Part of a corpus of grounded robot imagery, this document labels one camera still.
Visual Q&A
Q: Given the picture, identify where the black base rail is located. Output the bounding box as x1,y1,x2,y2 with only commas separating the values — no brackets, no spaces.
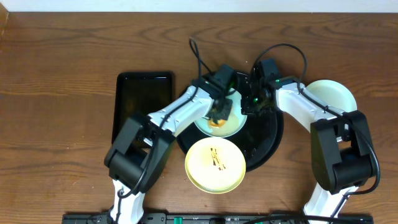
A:
62,213,374,224

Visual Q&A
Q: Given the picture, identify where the round black tray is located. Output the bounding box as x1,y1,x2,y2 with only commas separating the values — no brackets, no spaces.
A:
177,71,284,172

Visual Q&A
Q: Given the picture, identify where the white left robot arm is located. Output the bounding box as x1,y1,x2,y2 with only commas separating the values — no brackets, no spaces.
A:
104,75,235,223

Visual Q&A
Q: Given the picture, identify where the yellow plate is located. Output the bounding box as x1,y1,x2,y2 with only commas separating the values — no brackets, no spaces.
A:
185,137,246,194

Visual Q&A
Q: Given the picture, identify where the rectangular black tray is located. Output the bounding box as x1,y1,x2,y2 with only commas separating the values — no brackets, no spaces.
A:
111,71,175,141

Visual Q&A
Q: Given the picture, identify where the mint green plate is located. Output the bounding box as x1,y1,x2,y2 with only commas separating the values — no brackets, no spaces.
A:
194,91,247,138
307,80,358,112

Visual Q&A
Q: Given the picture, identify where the orange green sponge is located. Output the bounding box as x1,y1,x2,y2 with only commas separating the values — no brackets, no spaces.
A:
207,107,233,128

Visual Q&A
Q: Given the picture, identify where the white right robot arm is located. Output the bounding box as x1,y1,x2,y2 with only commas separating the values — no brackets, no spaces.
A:
238,78,381,223

